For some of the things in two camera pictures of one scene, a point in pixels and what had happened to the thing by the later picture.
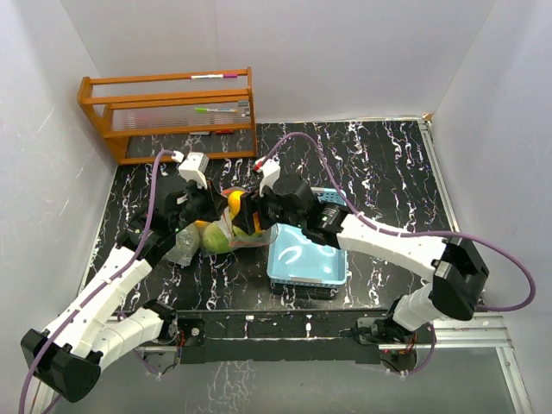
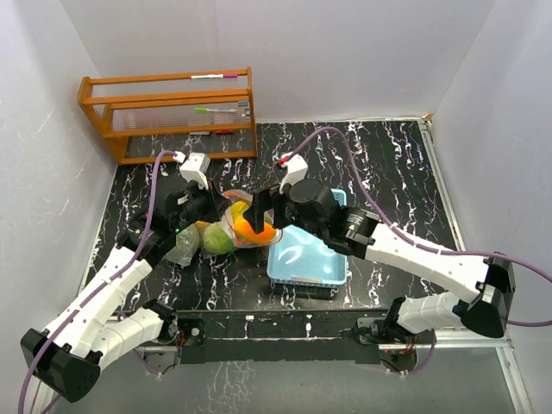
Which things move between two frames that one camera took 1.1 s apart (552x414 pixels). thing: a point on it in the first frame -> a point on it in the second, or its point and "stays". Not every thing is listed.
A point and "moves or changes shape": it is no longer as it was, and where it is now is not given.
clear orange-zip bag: x=235 y=236 moves or changes shape
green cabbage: x=215 y=240 stays
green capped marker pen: x=213 y=109 stays
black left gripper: x=214 y=199 stays
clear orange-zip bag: x=188 y=243 stays
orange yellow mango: x=234 y=201 -> x=244 y=232
